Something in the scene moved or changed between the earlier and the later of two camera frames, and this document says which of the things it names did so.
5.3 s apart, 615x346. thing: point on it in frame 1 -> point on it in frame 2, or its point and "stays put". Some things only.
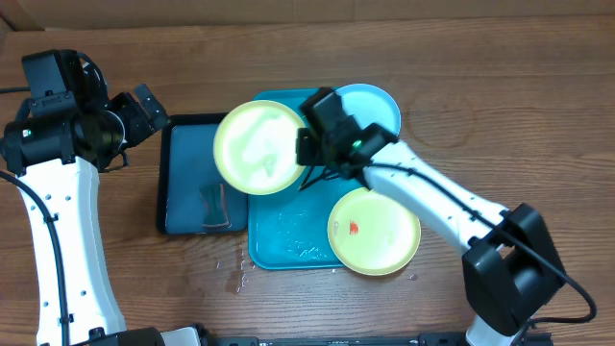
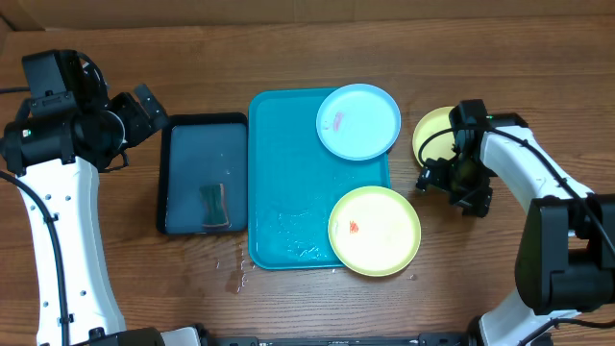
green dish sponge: (215, 198) stays put
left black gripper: (127, 105) stays put
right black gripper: (304, 148) -> (452, 180)
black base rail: (367, 339) stays put
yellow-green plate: (256, 147) -> (440, 146)
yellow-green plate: (372, 235) stays put
